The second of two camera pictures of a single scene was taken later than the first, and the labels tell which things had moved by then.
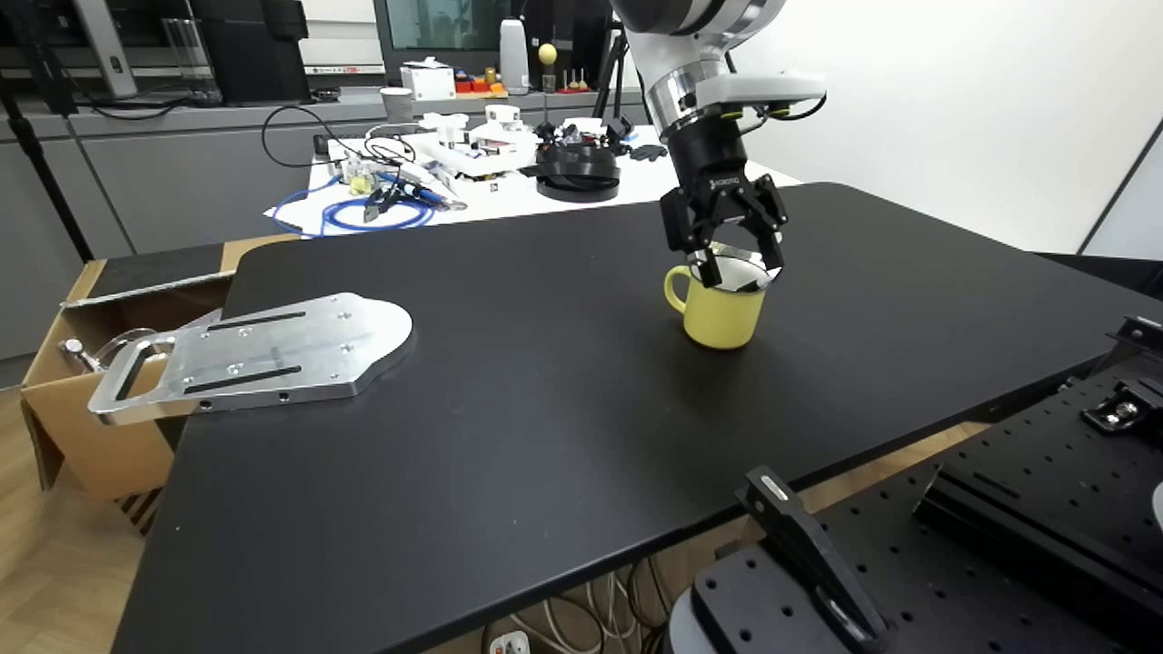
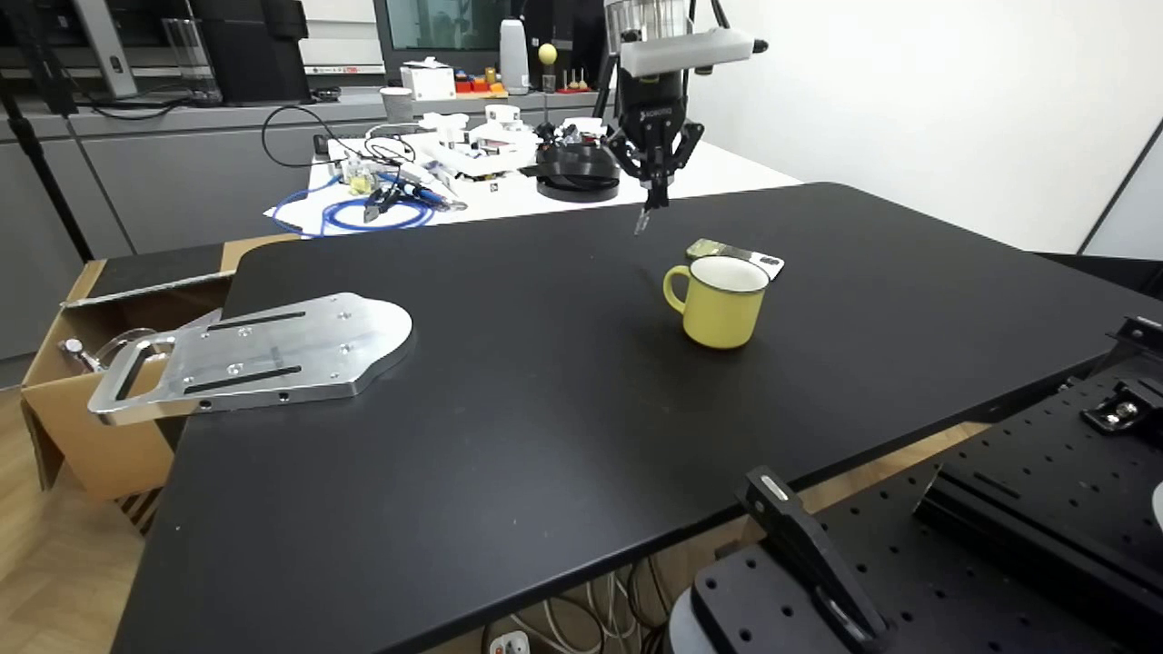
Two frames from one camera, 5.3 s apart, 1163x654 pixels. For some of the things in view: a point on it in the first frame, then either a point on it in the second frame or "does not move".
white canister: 514,56 does not move
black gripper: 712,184 → 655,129
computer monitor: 468,35 does not move
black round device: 577,163 does not move
